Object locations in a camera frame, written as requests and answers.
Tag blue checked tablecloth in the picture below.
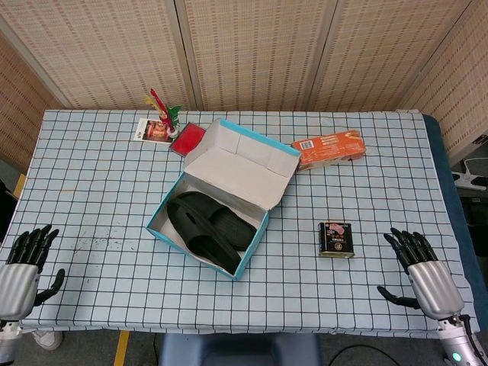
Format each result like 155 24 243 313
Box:
0 108 477 336

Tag black slipper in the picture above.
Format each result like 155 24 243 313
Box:
166 192 243 275
208 208 258 252

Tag beige woven folding screen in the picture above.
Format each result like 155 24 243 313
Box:
0 0 488 161

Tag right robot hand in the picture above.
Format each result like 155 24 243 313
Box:
377 227 466 319

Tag red flat box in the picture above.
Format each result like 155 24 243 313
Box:
169 121 207 156

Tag white photo card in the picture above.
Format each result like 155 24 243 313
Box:
133 118 175 146

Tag black luncheon meat can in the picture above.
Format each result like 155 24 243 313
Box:
318 220 357 258

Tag blue cardboard shoe box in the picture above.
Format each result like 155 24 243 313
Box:
146 117 302 281

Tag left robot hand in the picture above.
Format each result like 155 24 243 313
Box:
0 223 66 321

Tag white sneaker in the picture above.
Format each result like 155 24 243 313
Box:
32 329 64 351

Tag black floor cable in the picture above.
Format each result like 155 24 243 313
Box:
329 344 390 366

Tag dark blue chair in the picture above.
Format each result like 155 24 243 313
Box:
158 333 323 366

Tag colourful feather shuttlecock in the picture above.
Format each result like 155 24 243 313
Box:
143 88 183 139

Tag orange cardboard box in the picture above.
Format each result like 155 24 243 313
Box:
291 129 367 172

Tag black equipment case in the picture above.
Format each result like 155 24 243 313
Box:
459 196 488 226

